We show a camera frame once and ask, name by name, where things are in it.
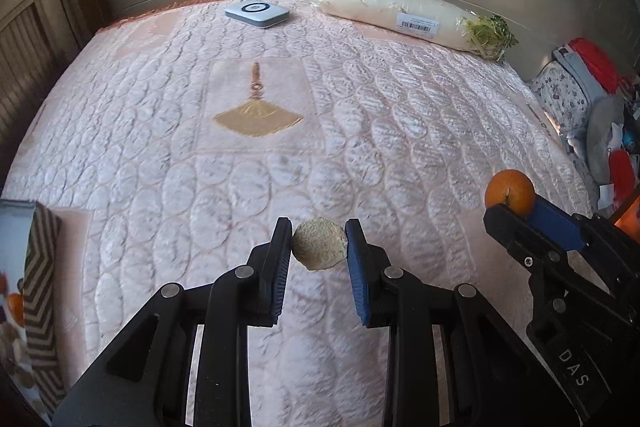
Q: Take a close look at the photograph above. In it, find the pile of clothes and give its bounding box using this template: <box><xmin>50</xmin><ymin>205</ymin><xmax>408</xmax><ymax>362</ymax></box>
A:
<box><xmin>565</xmin><ymin>94</ymin><xmax>640</xmax><ymax>218</ymax></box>

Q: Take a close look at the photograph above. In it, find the wooden slatted cabinet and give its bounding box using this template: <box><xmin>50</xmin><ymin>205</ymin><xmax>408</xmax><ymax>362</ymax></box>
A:
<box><xmin>0</xmin><ymin>0</ymin><xmax>68</xmax><ymax>152</ymax></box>

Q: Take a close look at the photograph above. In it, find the grey garment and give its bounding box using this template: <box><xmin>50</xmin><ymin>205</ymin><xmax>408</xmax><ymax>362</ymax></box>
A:
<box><xmin>552</xmin><ymin>47</ymin><xmax>608</xmax><ymax>108</ymax></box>

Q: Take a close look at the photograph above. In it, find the red garment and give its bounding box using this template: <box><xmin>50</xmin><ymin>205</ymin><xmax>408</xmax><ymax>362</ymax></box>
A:
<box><xmin>570</xmin><ymin>38</ymin><xmax>626</xmax><ymax>92</ymax></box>

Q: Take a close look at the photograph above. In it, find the small orange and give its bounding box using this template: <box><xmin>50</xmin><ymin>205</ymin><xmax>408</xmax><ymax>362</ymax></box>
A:
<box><xmin>7</xmin><ymin>293</ymin><xmax>25</xmax><ymax>325</ymax></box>
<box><xmin>484</xmin><ymin>169</ymin><xmax>535</xmax><ymax>217</ymax></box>

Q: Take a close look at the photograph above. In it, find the white radish in plastic wrap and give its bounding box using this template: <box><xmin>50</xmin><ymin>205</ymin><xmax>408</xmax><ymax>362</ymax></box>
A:
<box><xmin>306</xmin><ymin>0</ymin><xmax>518</xmax><ymax>62</ymax></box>

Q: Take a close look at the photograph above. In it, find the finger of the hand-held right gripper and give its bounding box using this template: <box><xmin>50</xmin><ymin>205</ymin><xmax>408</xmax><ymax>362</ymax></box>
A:
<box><xmin>483</xmin><ymin>203</ymin><xmax>640</xmax><ymax>334</ymax></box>
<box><xmin>525</xmin><ymin>198</ymin><xmax>640</xmax><ymax>294</ymax></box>

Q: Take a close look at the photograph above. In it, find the white peeled yam chunk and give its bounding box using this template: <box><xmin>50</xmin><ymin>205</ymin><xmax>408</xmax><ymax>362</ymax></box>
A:
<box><xmin>292</xmin><ymin>217</ymin><xmax>348</xmax><ymax>272</ymax></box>

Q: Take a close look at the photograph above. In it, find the floral pillow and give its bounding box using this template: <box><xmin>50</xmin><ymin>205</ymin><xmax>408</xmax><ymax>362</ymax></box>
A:
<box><xmin>530</xmin><ymin>62</ymin><xmax>593</xmax><ymax>132</ymax></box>

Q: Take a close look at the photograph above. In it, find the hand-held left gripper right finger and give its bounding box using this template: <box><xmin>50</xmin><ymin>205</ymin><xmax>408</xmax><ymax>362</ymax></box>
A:
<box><xmin>344</xmin><ymin>218</ymin><xmax>581</xmax><ymax>427</ymax></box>

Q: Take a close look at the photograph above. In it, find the pink quilted bed cover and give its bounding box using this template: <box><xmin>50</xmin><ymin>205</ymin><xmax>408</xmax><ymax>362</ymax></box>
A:
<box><xmin>0</xmin><ymin>0</ymin><xmax>608</xmax><ymax>427</ymax></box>

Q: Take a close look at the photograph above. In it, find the flat white electronic device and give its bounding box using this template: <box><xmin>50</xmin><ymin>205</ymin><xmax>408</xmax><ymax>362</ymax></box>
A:
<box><xmin>224</xmin><ymin>0</ymin><xmax>291</xmax><ymax>28</ymax></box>

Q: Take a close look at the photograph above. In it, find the striped rim white tray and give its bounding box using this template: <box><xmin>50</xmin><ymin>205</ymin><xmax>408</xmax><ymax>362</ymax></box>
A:
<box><xmin>0</xmin><ymin>199</ymin><xmax>68</xmax><ymax>418</ymax></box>

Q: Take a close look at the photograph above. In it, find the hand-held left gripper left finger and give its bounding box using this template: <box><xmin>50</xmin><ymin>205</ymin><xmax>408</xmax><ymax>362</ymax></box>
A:
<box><xmin>52</xmin><ymin>217</ymin><xmax>293</xmax><ymax>427</ymax></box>

